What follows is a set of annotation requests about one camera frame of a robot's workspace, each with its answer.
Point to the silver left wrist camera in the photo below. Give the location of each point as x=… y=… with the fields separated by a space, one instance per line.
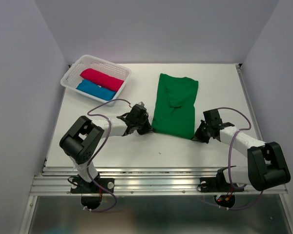
x=141 y=104

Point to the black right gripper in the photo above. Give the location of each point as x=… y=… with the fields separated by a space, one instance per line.
x=198 y=136

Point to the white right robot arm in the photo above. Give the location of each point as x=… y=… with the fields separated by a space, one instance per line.
x=250 y=161

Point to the green t shirt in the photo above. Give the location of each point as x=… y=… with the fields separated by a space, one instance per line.
x=174 y=112

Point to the aluminium frame rail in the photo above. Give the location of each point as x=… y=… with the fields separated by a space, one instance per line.
x=128 y=181

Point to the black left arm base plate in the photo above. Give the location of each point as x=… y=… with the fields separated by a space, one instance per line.
x=79 y=186

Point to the white perforated plastic basket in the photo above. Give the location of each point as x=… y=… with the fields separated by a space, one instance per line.
x=72 y=77

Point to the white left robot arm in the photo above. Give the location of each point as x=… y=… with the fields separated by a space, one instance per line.
x=79 y=143

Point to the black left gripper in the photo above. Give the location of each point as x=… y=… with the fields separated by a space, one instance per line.
x=147 y=128

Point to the rolled red t shirt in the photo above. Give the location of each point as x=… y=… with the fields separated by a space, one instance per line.
x=102 y=79

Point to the rolled blue t shirt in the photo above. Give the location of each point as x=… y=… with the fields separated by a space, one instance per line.
x=95 y=90

